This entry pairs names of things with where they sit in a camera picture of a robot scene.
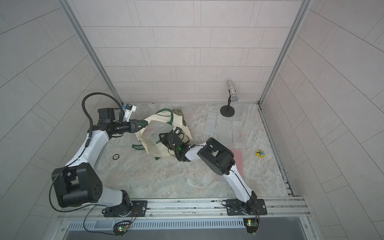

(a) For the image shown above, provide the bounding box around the cream canvas tote bag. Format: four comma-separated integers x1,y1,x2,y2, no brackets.
136,108,193,158

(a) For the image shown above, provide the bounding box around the translucent pink pencil case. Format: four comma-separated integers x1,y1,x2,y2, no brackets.
231,149,244,177

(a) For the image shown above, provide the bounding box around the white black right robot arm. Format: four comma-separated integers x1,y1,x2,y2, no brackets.
159,128,268,217

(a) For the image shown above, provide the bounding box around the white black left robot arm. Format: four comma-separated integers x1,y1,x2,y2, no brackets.
50,93,148,218

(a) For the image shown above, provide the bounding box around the silver microphone on stand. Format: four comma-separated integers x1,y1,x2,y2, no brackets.
220,80,239,117

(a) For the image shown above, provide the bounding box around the yellow tape measure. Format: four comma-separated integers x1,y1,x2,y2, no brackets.
256,150,266,158

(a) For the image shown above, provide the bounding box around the left green circuit board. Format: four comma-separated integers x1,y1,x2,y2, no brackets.
113,221,132,237

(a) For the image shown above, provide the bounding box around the green circuit board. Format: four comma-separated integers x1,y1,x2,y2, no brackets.
243,218,260,234
113,221,132,237

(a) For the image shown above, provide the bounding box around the right green circuit board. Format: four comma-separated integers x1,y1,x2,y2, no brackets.
243,218,260,234

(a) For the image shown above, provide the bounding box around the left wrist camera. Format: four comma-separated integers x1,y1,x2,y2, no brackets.
123,104,137,122

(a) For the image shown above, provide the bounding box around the aluminium mounting rail frame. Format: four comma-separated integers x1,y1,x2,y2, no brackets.
47,197,320,240

